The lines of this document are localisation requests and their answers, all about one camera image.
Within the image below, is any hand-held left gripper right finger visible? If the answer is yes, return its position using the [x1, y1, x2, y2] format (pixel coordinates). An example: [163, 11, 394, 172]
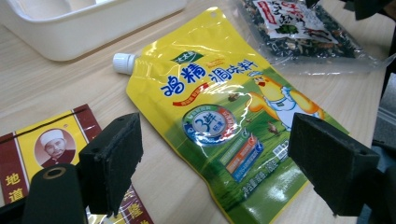
[287, 112, 381, 217]

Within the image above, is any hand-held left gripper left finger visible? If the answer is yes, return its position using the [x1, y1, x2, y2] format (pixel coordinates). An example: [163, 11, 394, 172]
[78, 112, 145, 217]

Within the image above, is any clear bag of dried vegetables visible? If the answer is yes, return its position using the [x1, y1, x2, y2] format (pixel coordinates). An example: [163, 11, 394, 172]
[232, 0, 396, 76]

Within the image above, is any red and yellow seasoning packet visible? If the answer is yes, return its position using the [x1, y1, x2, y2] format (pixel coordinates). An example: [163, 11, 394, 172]
[0, 104, 155, 224]

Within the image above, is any white plastic bin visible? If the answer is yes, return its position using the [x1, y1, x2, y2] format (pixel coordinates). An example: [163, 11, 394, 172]
[0, 0, 190, 63]

